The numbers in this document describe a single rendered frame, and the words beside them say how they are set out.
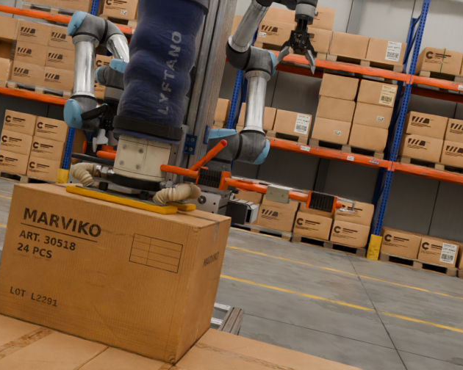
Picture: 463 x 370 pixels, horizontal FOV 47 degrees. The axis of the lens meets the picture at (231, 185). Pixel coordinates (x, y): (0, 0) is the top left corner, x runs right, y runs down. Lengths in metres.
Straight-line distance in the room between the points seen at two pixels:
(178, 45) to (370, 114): 7.40
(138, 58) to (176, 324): 0.81
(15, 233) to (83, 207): 0.24
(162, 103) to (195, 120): 0.81
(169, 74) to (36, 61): 8.50
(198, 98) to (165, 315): 1.20
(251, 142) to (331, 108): 6.68
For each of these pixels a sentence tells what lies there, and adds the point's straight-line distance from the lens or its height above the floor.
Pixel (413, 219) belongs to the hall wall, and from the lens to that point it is 10.38.
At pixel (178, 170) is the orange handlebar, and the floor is 1.08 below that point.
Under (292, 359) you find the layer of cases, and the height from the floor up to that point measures 0.54.
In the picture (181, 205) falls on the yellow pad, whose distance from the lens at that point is 1.77.
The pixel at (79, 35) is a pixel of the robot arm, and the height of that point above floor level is 1.54.
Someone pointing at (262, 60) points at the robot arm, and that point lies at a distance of 2.44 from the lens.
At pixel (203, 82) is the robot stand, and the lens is 2.49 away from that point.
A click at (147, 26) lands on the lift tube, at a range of 1.72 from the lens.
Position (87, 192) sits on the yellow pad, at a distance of 1.69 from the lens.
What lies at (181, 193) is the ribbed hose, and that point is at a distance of 1.62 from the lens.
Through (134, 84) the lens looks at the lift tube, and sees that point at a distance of 1.70.
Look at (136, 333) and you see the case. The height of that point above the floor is 0.60.
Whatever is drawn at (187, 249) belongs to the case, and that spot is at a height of 0.87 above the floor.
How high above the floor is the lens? 1.15
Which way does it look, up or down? 3 degrees down
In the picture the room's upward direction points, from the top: 11 degrees clockwise
